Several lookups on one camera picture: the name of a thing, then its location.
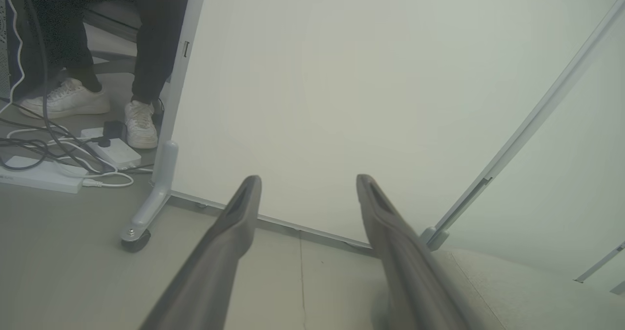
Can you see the white sneaker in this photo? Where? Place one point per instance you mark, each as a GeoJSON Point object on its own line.
{"type": "Point", "coordinates": [140, 125]}
{"type": "Point", "coordinates": [68, 100]}

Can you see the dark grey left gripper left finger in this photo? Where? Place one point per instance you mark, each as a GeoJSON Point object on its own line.
{"type": "Point", "coordinates": [219, 261]}

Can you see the black caster wheel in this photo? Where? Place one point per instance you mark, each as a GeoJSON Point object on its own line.
{"type": "Point", "coordinates": [136, 242]}

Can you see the computer tower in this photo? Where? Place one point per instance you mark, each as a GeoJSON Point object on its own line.
{"type": "Point", "coordinates": [6, 37]}

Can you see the black power adapter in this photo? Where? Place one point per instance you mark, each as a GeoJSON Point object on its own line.
{"type": "Point", "coordinates": [113, 129]}

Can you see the large white partition panel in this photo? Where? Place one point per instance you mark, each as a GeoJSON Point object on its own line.
{"type": "Point", "coordinates": [317, 91]}

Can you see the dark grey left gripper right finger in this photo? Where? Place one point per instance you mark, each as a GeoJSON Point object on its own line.
{"type": "Point", "coordinates": [405, 266]}

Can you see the white flat box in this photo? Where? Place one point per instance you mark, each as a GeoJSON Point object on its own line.
{"type": "Point", "coordinates": [39, 176]}

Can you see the beige cushioned seat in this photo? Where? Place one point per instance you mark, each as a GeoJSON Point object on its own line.
{"type": "Point", "coordinates": [537, 300]}

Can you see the person's black trousers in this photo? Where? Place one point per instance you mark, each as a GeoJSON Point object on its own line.
{"type": "Point", "coordinates": [156, 37]}

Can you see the white power strip black plug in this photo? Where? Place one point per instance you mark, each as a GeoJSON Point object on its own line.
{"type": "Point", "coordinates": [119, 153]}

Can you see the white partition panel grey post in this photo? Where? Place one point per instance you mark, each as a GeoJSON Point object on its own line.
{"type": "Point", "coordinates": [561, 174]}

